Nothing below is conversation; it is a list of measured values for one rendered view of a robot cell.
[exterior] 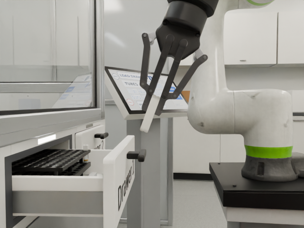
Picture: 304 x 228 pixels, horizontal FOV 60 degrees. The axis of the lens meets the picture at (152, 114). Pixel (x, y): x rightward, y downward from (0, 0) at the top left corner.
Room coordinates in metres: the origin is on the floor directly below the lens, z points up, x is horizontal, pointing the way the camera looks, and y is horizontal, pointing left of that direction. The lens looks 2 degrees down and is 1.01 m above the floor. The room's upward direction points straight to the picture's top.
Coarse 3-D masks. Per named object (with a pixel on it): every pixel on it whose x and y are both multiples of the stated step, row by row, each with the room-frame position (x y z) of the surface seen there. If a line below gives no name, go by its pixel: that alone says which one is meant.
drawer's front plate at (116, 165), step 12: (120, 144) 0.51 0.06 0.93; (132, 144) 0.61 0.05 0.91; (108, 156) 0.40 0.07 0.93; (120, 156) 0.43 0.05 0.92; (108, 168) 0.38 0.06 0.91; (120, 168) 0.43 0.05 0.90; (132, 168) 0.61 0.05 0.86; (108, 180) 0.38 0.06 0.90; (120, 180) 0.43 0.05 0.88; (132, 180) 0.61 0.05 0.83; (108, 192) 0.38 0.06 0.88; (120, 192) 0.43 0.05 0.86; (108, 204) 0.38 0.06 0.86; (108, 216) 0.38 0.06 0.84; (120, 216) 0.43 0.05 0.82
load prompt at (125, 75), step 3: (117, 72) 1.37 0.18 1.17; (120, 72) 1.38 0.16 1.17; (123, 72) 1.40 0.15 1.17; (126, 72) 1.42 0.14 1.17; (120, 75) 1.37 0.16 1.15; (123, 75) 1.38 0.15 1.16; (126, 75) 1.40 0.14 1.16; (129, 75) 1.42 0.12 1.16; (132, 75) 1.44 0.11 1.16; (135, 75) 1.45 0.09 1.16; (138, 75) 1.47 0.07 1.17; (150, 75) 1.55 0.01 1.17; (120, 78) 1.35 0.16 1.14; (123, 78) 1.36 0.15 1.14; (126, 78) 1.38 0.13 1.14; (129, 78) 1.40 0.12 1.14; (132, 78) 1.41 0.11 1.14; (135, 78) 1.43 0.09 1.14; (138, 78) 1.45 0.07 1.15; (147, 78) 1.51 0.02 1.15; (150, 78) 1.53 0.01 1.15
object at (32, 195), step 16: (96, 160) 0.64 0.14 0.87; (16, 176) 0.41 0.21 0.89; (32, 176) 0.41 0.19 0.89; (48, 176) 0.41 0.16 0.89; (64, 176) 0.41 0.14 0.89; (80, 176) 0.41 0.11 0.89; (96, 176) 0.41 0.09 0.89; (16, 192) 0.40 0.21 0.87; (32, 192) 0.40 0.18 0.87; (48, 192) 0.40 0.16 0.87; (64, 192) 0.40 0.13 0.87; (80, 192) 0.40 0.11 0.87; (96, 192) 0.40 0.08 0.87; (16, 208) 0.40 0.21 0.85; (32, 208) 0.40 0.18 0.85; (48, 208) 0.40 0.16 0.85; (64, 208) 0.40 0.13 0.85; (80, 208) 0.40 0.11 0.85; (96, 208) 0.40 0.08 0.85
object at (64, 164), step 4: (80, 152) 0.58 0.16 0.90; (84, 152) 0.58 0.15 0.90; (88, 152) 0.60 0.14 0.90; (72, 156) 0.54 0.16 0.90; (76, 156) 0.54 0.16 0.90; (80, 156) 0.54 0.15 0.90; (84, 156) 0.56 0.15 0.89; (68, 160) 0.51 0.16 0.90; (72, 160) 0.50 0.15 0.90; (76, 160) 0.51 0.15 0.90; (60, 164) 0.47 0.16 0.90; (64, 164) 0.47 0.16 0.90; (68, 164) 0.47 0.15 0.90; (72, 164) 0.49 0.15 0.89; (52, 168) 0.44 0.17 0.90; (56, 168) 0.44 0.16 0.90; (60, 168) 0.44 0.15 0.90; (64, 168) 0.45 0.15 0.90
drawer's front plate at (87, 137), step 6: (96, 126) 0.92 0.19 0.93; (102, 126) 0.95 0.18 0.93; (84, 132) 0.73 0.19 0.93; (90, 132) 0.79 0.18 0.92; (96, 132) 0.86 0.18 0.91; (102, 132) 0.95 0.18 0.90; (78, 138) 0.70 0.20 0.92; (84, 138) 0.72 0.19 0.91; (90, 138) 0.79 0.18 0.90; (96, 138) 0.86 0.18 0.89; (78, 144) 0.70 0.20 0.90; (84, 144) 0.72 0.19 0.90; (90, 144) 0.79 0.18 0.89; (96, 144) 0.86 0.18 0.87; (102, 144) 0.95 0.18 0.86
